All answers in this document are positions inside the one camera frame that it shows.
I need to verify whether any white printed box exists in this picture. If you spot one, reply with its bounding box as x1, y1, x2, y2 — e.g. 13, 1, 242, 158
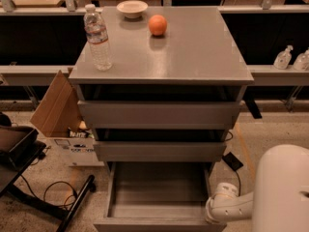
47, 136, 104, 167

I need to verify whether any grey bottom drawer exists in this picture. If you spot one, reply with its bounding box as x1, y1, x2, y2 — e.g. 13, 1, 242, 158
94, 162, 226, 232

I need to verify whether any brown cardboard box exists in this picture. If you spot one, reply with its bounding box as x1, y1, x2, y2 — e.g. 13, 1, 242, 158
30, 71, 82, 137

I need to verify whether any black power adapter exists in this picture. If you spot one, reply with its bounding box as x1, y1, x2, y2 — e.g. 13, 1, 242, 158
222, 153, 243, 171

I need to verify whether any grey drawer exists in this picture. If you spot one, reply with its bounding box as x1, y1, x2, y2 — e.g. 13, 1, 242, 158
78, 101, 240, 130
94, 141, 226, 162
94, 162, 226, 232

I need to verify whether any black coiled cable left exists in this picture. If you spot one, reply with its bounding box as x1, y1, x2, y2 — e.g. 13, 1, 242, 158
19, 174, 79, 211

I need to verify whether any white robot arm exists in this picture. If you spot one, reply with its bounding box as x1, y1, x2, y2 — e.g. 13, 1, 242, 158
205, 144, 309, 232

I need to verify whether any grey middle drawer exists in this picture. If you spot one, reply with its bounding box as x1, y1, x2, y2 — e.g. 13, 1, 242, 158
94, 141, 226, 162

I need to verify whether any white ceramic bowl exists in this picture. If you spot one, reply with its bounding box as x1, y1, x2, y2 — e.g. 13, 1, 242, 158
117, 0, 148, 19

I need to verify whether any grey metal shelf rail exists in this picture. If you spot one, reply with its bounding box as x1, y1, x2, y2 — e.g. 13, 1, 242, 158
0, 65, 309, 86

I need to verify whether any clear plastic water bottle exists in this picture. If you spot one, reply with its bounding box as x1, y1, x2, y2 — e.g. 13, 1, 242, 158
84, 4, 112, 71

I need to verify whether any orange fruit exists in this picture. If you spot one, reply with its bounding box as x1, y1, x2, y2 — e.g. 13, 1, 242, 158
148, 14, 167, 36

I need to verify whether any clear sanitizer bottle right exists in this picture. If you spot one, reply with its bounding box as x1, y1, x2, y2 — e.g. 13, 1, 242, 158
293, 48, 309, 72

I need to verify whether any black floor cable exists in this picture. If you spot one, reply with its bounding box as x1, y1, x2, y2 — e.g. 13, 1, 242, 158
234, 170, 242, 196

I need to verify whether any grey top drawer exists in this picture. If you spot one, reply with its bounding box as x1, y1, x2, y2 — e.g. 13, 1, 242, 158
78, 101, 240, 130

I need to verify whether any grey drawer cabinet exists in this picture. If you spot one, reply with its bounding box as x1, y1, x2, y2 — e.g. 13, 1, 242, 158
68, 6, 255, 232

